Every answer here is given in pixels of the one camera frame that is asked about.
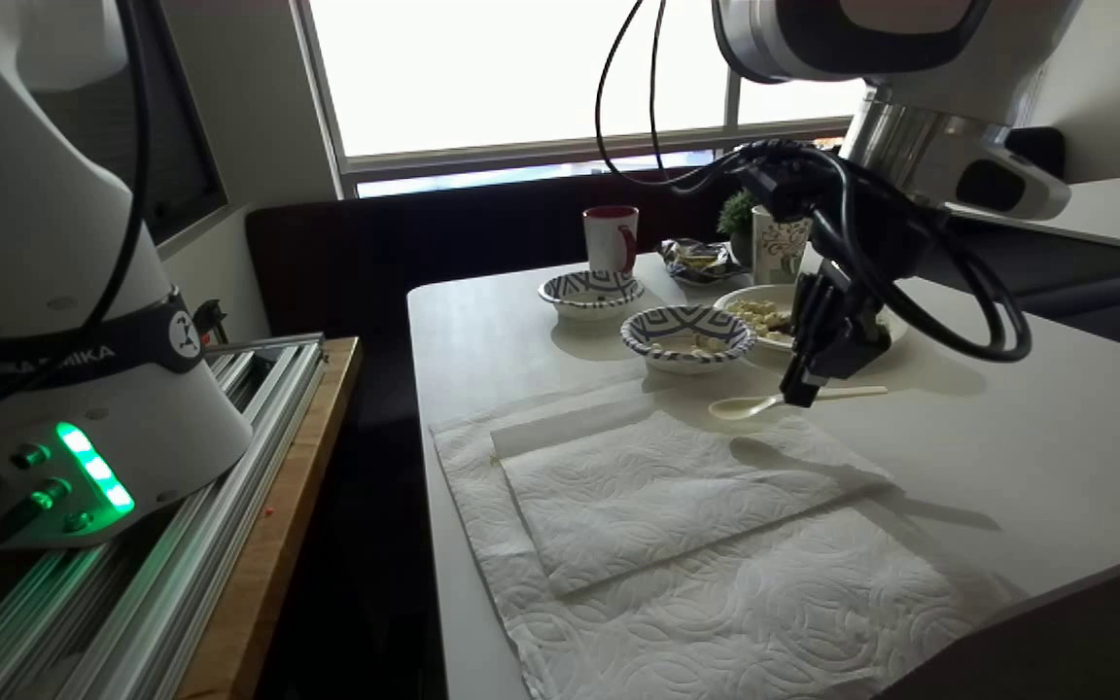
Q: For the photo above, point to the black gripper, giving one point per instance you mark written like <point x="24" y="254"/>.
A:
<point x="867" y="230"/>

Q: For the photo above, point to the cream plastic spoon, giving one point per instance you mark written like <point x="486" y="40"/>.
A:
<point x="755" y="406"/>

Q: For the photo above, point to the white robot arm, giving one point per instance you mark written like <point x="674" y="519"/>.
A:
<point x="931" y="134"/>

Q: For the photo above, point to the near blue patterned bowl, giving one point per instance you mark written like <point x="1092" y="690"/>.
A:
<point x="686" y="340"/>

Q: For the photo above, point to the blue patterned bowl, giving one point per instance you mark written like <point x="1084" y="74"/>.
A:
<point x="587" y="293"/>
<point x="686" y="340"/>

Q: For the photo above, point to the far blue patterned bowl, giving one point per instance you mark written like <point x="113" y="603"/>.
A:
<point x="587" y="293"/>

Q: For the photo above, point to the white plate with popcorn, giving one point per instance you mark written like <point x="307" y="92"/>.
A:
<point x="768" y="309"/>

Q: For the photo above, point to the patterned paper cup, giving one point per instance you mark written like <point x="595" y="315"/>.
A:
<point x="775" y="245"/>

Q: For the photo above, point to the black snack bag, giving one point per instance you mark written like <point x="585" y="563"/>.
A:
<point x="700" y="263"/>

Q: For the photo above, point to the small green plant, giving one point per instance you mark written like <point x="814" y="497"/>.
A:
<point x="735" y="224"/>

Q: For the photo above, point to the large white paper towel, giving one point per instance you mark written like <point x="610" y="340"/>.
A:
<point x="832" y="603"/>

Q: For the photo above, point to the folded white paper towel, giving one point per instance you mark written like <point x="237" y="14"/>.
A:
<point x="620" y="486"/>

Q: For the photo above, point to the dark bench seat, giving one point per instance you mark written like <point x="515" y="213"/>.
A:
<point x="1007" y="464"/>

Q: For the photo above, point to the wooden side board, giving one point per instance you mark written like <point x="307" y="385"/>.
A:
<point x="248" y="612"/>

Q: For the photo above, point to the white mug red handle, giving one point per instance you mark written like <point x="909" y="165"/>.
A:
<point x="611" y="237"/>

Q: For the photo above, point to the window frame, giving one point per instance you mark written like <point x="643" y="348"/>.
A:
<point x="432" y="95"/>

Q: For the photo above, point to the aluminium rail frame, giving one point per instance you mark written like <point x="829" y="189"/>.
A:
<point x="122" y="619"/>

